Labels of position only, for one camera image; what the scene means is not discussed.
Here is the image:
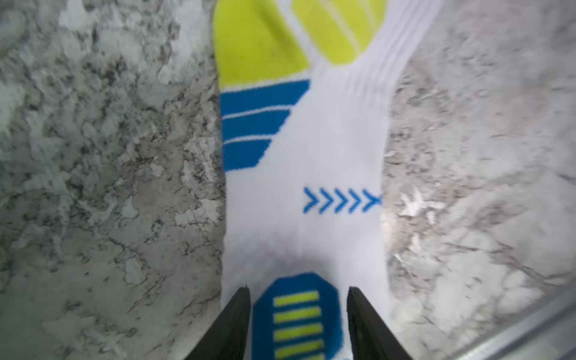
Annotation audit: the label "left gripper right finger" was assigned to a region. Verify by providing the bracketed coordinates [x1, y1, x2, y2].
[346, 286, 412, 360]

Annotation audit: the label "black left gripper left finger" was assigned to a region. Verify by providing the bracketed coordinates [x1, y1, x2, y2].
[184, 286, 251, 360]

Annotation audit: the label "white sock yellow dots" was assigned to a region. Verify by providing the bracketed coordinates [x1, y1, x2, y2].
[213, 1, 440, 359]

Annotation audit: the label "aluminium front rail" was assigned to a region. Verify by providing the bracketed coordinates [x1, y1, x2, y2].
[450, 281, 575, 360]

